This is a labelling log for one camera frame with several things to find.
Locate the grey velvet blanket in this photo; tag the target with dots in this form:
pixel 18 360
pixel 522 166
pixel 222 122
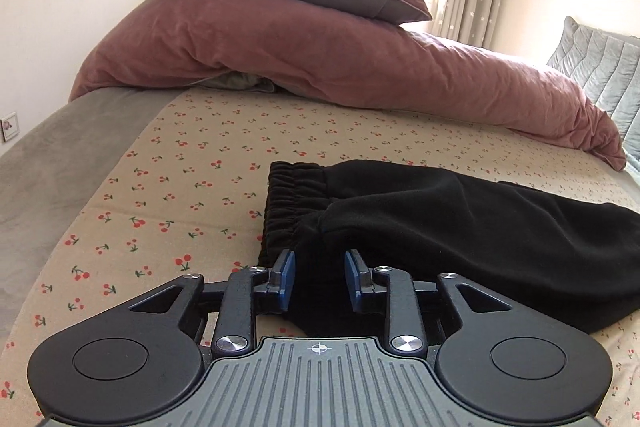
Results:
pixel 60 157

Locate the pink duvet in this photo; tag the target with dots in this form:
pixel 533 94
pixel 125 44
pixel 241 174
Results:
pixel 300 47

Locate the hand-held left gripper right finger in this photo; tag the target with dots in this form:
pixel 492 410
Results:
pixel 351 279

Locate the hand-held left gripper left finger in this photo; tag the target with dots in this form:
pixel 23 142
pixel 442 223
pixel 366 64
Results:
pixel 289 279

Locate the black pants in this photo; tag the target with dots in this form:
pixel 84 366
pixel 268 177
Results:
pixel 425 217

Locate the wall socket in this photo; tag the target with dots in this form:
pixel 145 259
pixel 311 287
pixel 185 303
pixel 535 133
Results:
pixel 10 126

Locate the grey quilted pillow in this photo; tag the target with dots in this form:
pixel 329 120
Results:
pixel 600 62

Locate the cherry print bed sheet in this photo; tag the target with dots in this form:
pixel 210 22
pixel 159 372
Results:
pixel 175 167

